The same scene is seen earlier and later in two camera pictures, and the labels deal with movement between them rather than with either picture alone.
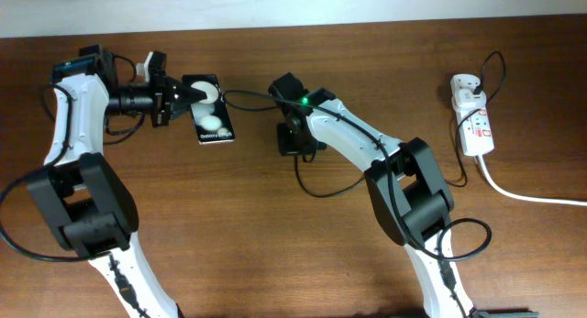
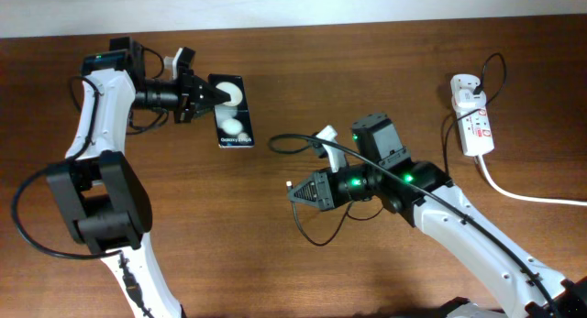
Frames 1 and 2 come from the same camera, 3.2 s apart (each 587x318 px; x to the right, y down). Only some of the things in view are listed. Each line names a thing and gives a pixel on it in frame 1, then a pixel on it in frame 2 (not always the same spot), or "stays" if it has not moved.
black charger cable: (317, 196) to (447, 130)
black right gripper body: (288, 142) to (337, 188)
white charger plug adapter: (467, 99) stays
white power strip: (474, 129) stays
